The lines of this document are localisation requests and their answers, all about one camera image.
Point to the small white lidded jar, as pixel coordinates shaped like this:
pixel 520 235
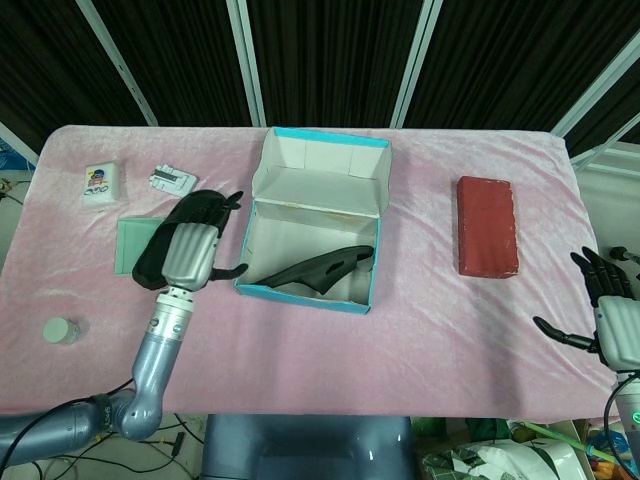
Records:
pixel 60 331

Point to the white wet wipes pack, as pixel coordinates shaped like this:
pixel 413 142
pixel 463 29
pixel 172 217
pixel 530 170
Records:
pixel 102 182

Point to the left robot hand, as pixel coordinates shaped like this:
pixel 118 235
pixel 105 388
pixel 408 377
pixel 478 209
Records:
pixel 187 255

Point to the small white grey device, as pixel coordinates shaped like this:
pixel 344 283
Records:
pixel 172 180

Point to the black curtain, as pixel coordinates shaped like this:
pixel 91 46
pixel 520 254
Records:
pixel 330 50

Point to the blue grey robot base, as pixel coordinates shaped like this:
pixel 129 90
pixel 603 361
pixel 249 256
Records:
pixel 305 447

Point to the green plastic dustpan scoop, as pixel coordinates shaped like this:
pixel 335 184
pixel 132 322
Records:
pixel 132 245

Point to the teal cardboard shoe box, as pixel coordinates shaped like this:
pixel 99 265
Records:
pixel 320 175

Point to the red brick block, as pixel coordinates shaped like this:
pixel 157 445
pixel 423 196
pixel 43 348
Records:
pixel 487 225

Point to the white frame post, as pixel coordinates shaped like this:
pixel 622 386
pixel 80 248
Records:
pixel 247 65
pixel 595 95
pixel 415 65
pixel 120 65

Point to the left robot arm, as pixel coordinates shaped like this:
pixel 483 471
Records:
pixel 150 360

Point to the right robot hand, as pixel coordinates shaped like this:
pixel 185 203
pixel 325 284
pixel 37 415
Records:
pixel 617 325

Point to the black shoe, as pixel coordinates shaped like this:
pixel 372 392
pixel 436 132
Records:
pixel 192 207
pixel 305 272

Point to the green patterned plastic bag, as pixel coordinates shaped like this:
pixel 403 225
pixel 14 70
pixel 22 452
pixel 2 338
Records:
pixel 480 460

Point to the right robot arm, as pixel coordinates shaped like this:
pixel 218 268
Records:
pixel 629 405

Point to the pink velvet table cloth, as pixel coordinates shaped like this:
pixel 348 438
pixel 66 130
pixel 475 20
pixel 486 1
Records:
pixel 320 360

